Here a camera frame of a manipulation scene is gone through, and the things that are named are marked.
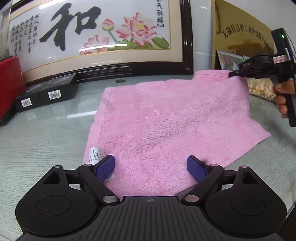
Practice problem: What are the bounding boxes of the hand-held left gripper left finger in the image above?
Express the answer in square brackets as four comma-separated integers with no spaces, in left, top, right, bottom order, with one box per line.
[43,155,120,205]

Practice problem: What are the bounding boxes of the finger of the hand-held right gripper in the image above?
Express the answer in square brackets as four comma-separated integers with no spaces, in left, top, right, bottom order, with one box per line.
[228,69,247,79]

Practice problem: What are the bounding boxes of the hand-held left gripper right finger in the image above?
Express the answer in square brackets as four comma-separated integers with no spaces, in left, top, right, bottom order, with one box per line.
[183,156,259,205]

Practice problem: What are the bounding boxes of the pink towel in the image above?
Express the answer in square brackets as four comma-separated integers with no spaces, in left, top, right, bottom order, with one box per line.
[83,70,272,197]

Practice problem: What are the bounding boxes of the person's right hand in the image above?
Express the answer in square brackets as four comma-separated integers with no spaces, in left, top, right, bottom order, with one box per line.
[273,79,296,119]

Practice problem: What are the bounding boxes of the plastic bag of popcorn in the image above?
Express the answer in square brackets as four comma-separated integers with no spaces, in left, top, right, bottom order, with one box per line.
[246,77,277,103]

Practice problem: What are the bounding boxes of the gold plaque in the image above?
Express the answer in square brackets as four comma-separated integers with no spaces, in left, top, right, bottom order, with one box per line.
[211,0,279,70]

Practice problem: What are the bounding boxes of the black box with barcode label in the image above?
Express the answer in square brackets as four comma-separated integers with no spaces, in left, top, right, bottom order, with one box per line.
[13,84,42,113]
[38,74,79,103]

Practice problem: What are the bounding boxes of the red box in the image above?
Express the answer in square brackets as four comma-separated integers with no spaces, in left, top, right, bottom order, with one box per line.
[0,56,26,127]

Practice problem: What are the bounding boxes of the framed lotus cross-stitch picture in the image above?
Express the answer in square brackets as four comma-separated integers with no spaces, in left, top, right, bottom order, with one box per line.
[5,0,194,84]

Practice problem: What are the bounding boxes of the clear plastic container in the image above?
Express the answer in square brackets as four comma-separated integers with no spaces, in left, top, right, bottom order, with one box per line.
[0,5,12,62]

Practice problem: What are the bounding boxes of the large silver photo frame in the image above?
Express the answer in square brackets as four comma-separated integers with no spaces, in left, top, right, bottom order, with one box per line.
[216,50,246,70]

